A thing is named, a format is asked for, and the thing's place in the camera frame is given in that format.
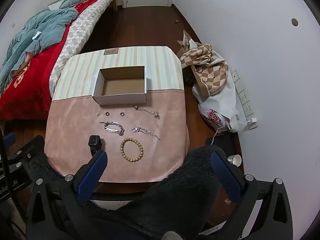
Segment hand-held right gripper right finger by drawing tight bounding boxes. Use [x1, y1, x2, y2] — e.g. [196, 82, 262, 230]
[197, 145, 293, 240]

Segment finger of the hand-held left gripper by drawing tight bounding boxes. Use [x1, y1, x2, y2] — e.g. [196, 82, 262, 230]
[7, 135, 46, 167]
[2, 133, 17, 148]

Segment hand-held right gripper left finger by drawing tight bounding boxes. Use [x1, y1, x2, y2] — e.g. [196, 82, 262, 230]
[26, 150, 108, 240]

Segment black smartwatch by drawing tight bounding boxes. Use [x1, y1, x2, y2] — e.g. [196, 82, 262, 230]
[88, 135, 102, 157]

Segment wooden bead bracelet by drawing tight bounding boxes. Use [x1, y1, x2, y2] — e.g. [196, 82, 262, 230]
[120, 137, 144, 163]

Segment chunky silver link bracelet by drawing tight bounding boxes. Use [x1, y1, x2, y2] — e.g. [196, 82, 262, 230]
[99, 121, 125, 136]

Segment thin silver chain bracelet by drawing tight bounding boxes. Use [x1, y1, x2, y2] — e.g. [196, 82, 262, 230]
[132, 127, 161, 140]

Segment silver charm chain bracelet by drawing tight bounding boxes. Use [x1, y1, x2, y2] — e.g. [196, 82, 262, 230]
[134, 105, 161, 119]

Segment white cardboard box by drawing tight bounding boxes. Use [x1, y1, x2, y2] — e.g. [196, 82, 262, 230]
[92, 66, 148, 105]

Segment white cup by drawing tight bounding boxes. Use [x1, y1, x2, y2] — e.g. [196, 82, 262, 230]
[227, 154, 242, 167]

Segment flat black device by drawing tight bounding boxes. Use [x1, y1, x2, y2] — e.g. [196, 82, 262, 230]
[205, 132, 235, 155]

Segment black fuzzy pants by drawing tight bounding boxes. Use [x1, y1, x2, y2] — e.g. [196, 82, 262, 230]
[29, 145, 245, 240]

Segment white plastic bag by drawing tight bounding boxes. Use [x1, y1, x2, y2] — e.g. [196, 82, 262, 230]
[192, 75, 242, 133]

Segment white power strip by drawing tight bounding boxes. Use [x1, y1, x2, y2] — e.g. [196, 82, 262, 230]
[231, 69, 258, 130]

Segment beige checkered cloth bag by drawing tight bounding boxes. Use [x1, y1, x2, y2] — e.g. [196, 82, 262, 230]
[180, 44, 229, 97]

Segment grey white checkered quilt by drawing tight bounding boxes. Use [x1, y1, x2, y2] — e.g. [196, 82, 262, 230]
[49, 0, 110, 98]

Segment white charging cable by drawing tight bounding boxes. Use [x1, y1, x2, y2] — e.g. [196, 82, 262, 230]
[211, 120, 253, 145]

